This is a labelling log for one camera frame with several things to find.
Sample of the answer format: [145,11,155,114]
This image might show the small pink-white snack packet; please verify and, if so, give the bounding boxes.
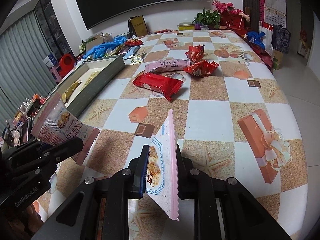
[146,109,179,220]

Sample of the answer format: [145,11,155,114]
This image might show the large pink cranberry crisp packet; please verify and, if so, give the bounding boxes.
[31,94,100,165]

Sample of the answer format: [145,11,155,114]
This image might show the dark gold snack packet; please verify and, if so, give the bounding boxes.
[61,80,82,103]

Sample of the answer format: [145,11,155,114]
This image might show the long red snack packet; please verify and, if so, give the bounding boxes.
[132,73,184,101]

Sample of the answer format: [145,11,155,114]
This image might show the light yellow snack packet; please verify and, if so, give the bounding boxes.
[84,70,101,86]

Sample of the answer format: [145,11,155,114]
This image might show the red foil candy packet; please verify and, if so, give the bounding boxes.
[183,60,220,77]

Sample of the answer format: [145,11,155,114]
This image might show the plain pink snack packet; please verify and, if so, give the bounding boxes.
[144,59,190,73]

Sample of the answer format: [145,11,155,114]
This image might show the green-sided shallow box tray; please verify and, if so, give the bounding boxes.
[33,55,125,122]

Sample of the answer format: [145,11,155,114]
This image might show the pink plastic stool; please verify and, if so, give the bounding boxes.
[49,67,62,83]

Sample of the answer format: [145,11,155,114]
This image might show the colourful small candy packet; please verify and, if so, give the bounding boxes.
[130,53,146,65]

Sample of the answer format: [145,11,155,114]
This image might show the light blue snack packet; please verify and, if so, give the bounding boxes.
[123,46,140,60]

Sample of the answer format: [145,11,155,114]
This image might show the red snack bag far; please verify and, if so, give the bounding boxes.
[124,38,143,47]

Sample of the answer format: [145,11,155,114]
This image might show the cardboard box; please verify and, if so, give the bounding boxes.
[85,33,112,51]

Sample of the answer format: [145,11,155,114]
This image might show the yellow-black paper bag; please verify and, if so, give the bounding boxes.
[128,16,148,37]

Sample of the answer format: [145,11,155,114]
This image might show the yellow-green box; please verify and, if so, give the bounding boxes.
[178,22,195,31]

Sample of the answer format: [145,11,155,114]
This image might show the green potted plant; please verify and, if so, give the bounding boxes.
[193,8,221,29]

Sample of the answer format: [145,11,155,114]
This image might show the pink flower red gift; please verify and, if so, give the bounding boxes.
[210,0,251,37]

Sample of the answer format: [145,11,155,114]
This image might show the dark patterned gift bag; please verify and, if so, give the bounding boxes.
[272,24,291,54]

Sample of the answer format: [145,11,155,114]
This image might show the white red-handled gift bag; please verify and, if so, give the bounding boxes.
[259,21,273,53]

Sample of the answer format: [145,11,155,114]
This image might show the wall calendar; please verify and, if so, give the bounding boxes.
[264,0,286,28]

